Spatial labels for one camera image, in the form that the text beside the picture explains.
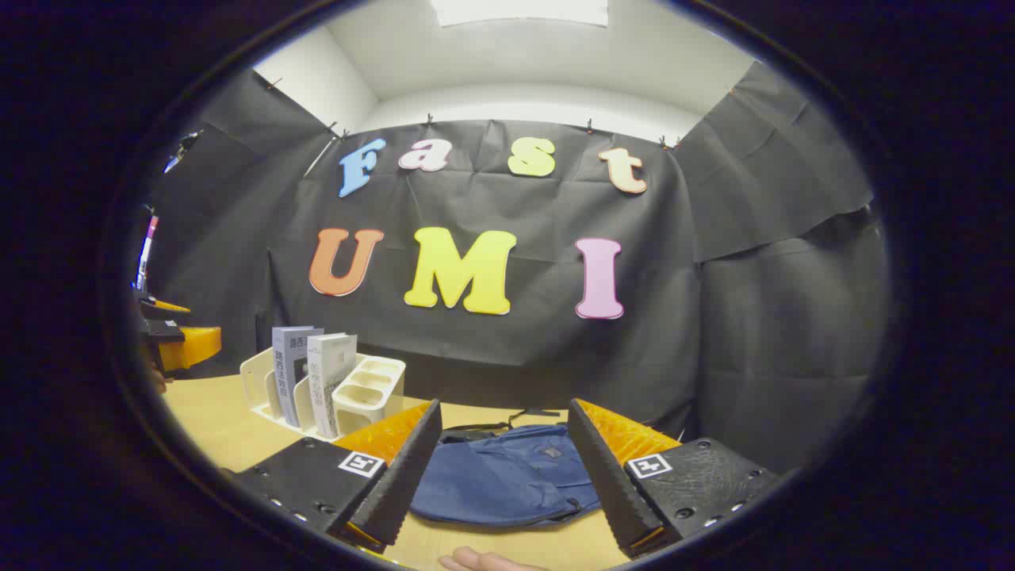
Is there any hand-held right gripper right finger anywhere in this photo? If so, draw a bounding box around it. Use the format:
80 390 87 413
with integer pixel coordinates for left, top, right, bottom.
567 398 783 560

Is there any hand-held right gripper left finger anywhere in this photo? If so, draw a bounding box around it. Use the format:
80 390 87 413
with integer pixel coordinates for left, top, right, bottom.
230 399 443 554

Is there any white plastic bookshelf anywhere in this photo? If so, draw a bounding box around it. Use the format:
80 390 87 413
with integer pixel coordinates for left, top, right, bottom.
239 347 407 443

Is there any blue schoolbag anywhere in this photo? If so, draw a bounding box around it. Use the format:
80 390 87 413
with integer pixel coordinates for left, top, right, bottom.
410 408 603 529

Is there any grey-blue cover book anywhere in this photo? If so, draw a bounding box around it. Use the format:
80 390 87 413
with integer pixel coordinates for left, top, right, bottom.
272 326 324 429

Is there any white cover book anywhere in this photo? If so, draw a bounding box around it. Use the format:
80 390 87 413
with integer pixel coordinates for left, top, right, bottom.
307 333 358 439

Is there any bright display screen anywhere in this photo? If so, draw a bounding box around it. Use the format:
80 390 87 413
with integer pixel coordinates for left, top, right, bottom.
133 213 160 292

